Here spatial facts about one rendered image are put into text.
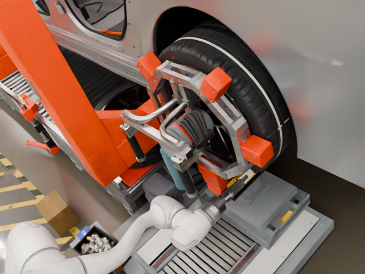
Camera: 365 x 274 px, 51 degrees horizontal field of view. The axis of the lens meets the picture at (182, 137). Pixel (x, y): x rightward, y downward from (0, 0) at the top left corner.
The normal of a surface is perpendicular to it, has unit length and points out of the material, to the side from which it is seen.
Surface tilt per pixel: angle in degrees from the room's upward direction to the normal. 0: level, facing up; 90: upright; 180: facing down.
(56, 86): 90
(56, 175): 0
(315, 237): 0
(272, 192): 0
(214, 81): 35
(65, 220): 90
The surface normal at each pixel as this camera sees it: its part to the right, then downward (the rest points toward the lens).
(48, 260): 0.25, -0.81
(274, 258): -0.29, -0.71
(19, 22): 0.65, 0.36
